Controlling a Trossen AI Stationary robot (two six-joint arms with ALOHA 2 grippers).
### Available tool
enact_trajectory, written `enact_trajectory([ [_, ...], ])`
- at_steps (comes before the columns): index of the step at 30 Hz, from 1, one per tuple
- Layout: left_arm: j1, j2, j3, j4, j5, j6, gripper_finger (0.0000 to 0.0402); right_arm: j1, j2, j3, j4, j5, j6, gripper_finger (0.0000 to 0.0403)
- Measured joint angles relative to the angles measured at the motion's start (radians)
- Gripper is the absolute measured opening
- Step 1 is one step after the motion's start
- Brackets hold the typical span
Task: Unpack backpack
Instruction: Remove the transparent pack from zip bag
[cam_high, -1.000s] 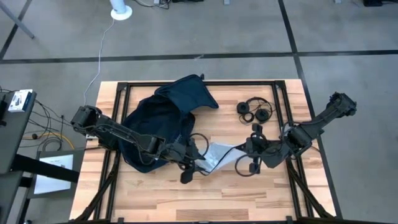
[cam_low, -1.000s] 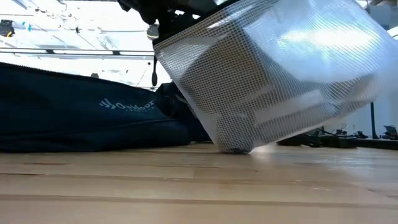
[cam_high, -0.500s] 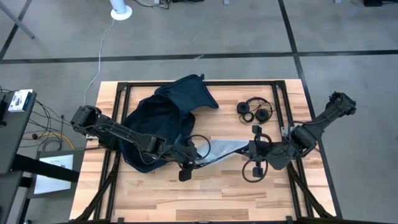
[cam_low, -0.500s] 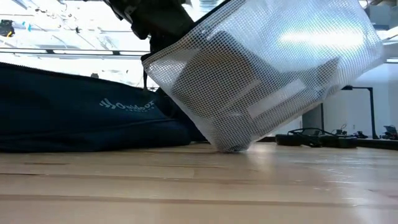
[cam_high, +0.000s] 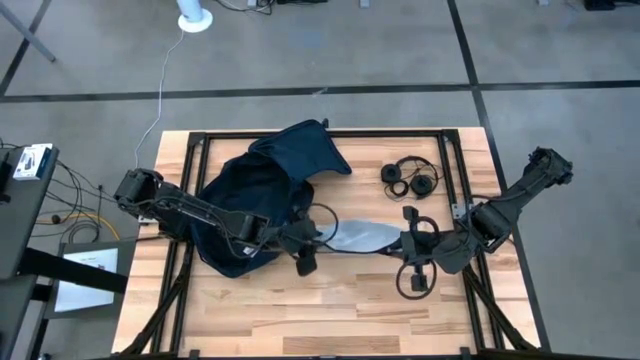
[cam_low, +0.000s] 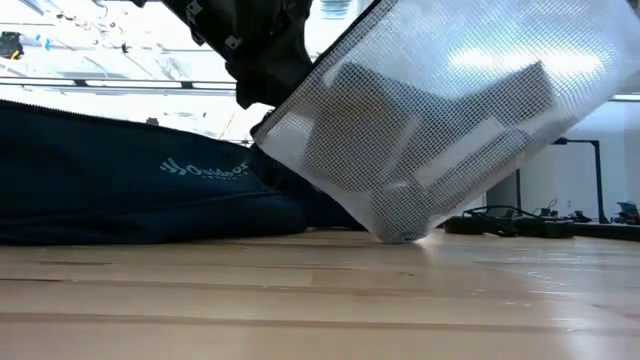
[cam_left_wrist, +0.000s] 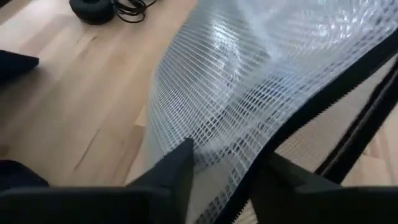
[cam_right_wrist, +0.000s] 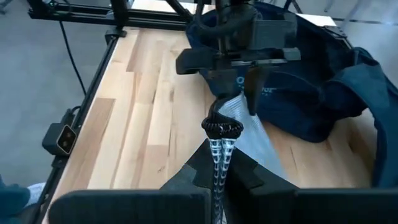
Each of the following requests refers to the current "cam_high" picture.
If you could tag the grey metal leg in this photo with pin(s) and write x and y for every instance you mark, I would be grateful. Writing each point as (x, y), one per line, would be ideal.
(27, 33)

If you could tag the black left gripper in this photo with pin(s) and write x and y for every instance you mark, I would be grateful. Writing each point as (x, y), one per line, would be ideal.
(300, 237)

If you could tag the dark grey side desk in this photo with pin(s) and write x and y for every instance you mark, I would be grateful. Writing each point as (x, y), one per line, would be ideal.
(25, 225)

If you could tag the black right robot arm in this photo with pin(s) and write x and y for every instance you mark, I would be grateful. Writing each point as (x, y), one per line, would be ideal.
(530, 177)

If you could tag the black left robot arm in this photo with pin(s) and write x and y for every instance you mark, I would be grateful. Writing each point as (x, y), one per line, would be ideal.
(200, 212)

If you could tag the black clamp bracket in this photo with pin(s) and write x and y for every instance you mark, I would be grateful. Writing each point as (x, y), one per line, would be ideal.
(326, 123)

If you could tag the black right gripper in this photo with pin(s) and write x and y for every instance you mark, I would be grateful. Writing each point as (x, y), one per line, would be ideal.
(417, 247)

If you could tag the black headphones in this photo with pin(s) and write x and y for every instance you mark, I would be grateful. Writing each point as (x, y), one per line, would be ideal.
(391, 173)

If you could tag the silver mounting plate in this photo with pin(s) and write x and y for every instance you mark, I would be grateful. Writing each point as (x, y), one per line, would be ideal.
(459, 211)

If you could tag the black support beam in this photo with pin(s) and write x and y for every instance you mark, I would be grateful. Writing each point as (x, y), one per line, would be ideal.
(75, 270)

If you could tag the grey monitor with white screen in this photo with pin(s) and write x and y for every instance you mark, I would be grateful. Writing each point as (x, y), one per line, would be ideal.
(80, 300)

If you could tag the navy blue backpack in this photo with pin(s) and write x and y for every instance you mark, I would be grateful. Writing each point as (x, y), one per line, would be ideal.
(260, 185)

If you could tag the black aluminium table frame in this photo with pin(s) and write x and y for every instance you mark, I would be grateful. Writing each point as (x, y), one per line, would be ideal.
(390, 133)

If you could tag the white pedestal tower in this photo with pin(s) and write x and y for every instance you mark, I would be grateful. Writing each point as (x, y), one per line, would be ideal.
(195, 22)

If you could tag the black floor box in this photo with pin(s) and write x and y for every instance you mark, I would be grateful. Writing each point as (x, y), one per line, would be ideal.
(599, 4)

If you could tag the small white blue box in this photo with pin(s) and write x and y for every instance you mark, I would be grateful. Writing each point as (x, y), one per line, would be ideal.
(32, 162)

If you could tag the black desk device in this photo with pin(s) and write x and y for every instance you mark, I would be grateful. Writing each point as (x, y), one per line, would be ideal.
(4, 175)

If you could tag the clear mesh zip pouch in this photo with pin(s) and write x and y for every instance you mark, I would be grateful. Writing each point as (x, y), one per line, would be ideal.
(360, 235)

